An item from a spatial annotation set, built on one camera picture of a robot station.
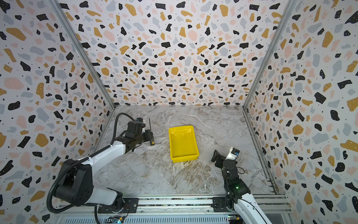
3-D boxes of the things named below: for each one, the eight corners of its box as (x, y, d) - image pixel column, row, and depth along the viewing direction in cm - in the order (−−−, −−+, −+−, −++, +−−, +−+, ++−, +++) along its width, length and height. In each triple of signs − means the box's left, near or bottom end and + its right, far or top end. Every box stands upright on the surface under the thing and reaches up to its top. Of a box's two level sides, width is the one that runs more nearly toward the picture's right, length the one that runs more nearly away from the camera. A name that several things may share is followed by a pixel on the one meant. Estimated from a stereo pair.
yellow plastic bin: (171, 163, 91) (170, 158, 86) (169, 132, 108) (168, 126, 102) (198, 160, 93) (199, 155, 88) (192, 129, 109) (192, 124, 104)
